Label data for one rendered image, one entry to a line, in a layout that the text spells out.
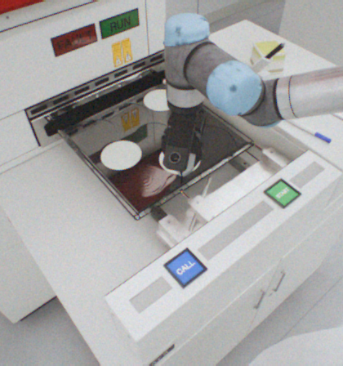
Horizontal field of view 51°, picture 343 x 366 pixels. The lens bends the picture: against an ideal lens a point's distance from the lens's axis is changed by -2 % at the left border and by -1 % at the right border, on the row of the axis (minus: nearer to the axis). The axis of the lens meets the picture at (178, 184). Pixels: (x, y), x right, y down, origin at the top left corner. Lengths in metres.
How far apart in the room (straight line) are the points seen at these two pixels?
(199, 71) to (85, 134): 0.48
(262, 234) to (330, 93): 0.28
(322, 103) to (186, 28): 0.24
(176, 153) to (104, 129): 0.34
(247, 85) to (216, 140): 0.41
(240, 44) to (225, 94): 0.68
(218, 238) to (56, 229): 0.40
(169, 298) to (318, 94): 0.41
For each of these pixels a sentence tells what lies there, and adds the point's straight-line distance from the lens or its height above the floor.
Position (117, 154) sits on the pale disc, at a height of 0.90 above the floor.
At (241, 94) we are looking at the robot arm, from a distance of 0.55.
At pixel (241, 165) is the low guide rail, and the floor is 0.85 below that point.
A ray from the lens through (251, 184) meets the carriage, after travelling 0.88.
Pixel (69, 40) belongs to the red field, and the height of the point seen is 1.10.
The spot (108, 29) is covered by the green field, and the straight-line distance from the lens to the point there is 1.00.
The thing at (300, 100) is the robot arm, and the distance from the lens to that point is 0.63.
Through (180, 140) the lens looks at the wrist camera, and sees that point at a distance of 0.70.
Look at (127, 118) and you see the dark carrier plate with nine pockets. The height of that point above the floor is 0.90.
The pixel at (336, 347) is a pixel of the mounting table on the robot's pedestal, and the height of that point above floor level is 0.82.
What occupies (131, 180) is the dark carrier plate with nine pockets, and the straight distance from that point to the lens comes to 0.85.
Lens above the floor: 1.54
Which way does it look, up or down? 50 degrees down
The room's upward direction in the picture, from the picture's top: straight up
